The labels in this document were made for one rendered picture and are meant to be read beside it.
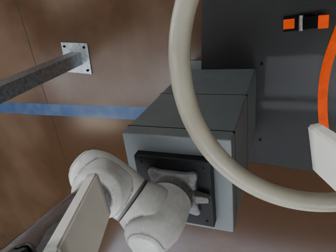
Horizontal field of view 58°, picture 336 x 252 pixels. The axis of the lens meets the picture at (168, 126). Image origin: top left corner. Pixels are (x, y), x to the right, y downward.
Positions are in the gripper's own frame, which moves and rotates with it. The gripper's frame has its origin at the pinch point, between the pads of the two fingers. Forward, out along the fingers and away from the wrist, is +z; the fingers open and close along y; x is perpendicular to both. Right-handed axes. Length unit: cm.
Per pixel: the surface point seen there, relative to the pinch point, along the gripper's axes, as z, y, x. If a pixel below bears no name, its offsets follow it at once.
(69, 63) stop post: 173, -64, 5
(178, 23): 24.8, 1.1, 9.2
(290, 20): 137, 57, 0
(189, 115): 24.7, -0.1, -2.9
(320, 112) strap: 139, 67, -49
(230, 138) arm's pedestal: 76, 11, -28
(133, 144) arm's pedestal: 88, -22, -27
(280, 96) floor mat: 145, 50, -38
